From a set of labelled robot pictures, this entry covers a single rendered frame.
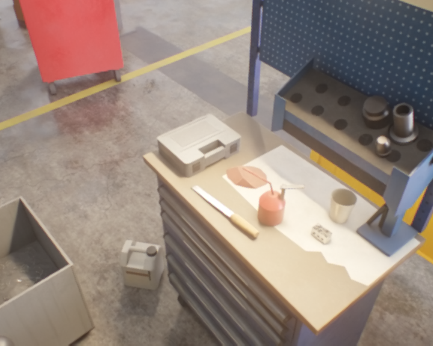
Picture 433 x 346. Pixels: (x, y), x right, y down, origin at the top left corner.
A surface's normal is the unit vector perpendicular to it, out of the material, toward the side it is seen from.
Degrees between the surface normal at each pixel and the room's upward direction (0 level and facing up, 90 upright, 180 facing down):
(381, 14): 90
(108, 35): 90
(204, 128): 0
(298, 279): 0
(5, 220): 90
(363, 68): 90
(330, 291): 0
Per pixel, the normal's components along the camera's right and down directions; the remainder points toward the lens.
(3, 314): 0.66, 0.49
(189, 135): 0.00, -0.76
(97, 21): 0.38, 0.60
